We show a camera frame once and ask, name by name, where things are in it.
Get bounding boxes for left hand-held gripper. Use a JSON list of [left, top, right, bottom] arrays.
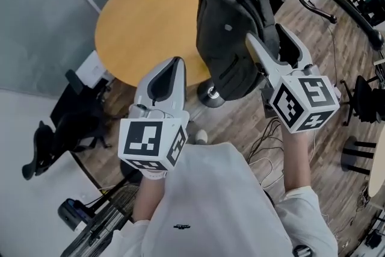
[[117, 57, 191, 173]]

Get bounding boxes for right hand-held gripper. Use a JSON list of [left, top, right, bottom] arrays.
[[245, 23, 342, 134]]

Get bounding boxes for dark grey backpack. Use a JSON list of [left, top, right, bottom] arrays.
[[195, 0, 282, 102]]

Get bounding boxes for person's right forearm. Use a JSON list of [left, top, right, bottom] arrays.
[[280, 126, 315, 194]]

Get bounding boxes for person's left forearm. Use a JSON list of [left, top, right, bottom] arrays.
[[132, 172, 169, 224]]

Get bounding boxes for round wooden table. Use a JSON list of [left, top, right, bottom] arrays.
[[94, 0, 224, 87]]

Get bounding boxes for person's white shoe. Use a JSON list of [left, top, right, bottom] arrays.
[[194, 129, 209, 146]]

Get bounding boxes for white cabinet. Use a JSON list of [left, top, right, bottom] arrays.
[[75, 49, 116, 90]]

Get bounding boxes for black chair base with casters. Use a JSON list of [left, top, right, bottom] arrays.
[[295, 0, 385, 49]]

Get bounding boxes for small black office chair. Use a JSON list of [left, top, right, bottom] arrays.
[[340, 75, 385, 128]]

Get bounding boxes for black cylinder table legs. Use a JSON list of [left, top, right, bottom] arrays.
[[340, 135, 378, 176]]

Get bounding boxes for person's white shirt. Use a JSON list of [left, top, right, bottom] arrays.
[[110, 141, 339, 257]]

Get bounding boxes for beige table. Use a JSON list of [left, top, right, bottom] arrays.
[[368, 126, 385, 198]]

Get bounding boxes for black and blue device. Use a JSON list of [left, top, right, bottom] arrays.
[[57, 197, 91, 233]]

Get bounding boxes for black floor cables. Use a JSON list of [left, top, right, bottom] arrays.
[[247, 116, 285, 165]]

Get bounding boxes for white floor cable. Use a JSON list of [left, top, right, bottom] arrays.
[[248, 156, 285, 190]]

